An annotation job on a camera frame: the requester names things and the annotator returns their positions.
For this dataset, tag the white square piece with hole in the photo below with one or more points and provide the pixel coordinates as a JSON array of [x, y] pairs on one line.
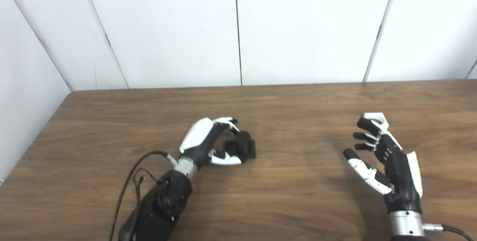
[[374, 115]]

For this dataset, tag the black peg with square base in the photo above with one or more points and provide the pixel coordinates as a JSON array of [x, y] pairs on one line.
[[246, 144]]

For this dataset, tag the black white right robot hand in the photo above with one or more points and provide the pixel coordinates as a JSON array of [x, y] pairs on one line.
[[400, 177]]

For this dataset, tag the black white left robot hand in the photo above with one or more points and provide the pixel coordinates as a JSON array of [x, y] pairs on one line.
[[197, 136]]

